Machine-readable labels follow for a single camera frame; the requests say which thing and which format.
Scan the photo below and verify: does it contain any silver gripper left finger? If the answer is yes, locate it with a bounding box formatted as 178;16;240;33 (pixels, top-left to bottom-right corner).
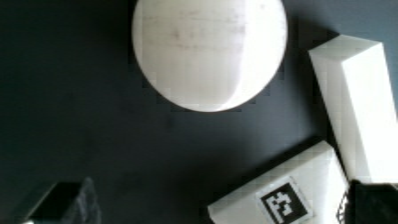
23;178;101;224

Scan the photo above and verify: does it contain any white lamp bulb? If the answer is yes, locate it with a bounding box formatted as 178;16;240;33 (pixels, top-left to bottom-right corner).
131;0;288;112

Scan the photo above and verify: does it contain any white lamp base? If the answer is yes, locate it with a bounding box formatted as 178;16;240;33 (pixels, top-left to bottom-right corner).
208;141;348;224

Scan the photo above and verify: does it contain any white L-shaped wall fence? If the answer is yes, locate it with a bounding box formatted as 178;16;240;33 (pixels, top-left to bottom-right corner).
309;35;398;183

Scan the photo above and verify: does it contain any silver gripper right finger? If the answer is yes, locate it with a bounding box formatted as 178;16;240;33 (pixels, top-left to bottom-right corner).
348;181;398;224

